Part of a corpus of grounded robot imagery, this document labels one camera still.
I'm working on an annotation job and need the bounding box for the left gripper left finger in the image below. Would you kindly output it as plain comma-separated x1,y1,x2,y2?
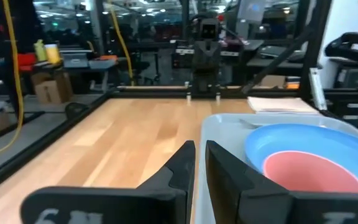
20,139,196,224

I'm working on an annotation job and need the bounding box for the yellow cup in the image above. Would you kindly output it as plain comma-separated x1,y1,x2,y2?
44,43,62,65

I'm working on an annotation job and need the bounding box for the pink ribbed cup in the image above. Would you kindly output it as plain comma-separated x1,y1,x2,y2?
262,151,358,194

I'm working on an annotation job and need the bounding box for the black equipment cart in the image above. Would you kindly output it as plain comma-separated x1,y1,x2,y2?
324,32,358,128

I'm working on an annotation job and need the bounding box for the white paper stack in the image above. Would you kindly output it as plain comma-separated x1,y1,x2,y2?
246,96,320,115

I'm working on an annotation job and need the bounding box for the small tan box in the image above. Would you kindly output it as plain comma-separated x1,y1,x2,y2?
259,74,287,88

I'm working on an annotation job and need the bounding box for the red box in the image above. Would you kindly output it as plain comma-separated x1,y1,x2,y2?
17,52,37,75

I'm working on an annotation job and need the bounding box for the yellow-green bottle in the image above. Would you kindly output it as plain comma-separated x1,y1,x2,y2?
33,39,48,62

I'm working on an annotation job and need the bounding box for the grey bin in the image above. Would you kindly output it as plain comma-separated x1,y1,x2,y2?
88,57,117,70
61,52,90,69

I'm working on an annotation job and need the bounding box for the grey plastic tray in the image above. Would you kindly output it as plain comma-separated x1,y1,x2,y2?
194,113,358,224

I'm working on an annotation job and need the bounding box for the yellow hanging cable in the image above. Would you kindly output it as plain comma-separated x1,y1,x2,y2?
109,0,135,86
0,0,25,160

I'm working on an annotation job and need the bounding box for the blue bowl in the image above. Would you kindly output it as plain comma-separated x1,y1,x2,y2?
244,123,358,194

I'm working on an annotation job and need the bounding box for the cardboard box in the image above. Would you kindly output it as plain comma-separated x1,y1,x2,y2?
30,71,74,106

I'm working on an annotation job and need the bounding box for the white paper sign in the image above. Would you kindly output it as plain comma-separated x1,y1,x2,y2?
237,0,266,23

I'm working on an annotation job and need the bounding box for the white strip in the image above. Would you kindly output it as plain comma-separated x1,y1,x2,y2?
308,67,328,111

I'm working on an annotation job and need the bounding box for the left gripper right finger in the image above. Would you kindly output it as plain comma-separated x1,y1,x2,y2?
205,139,358,224

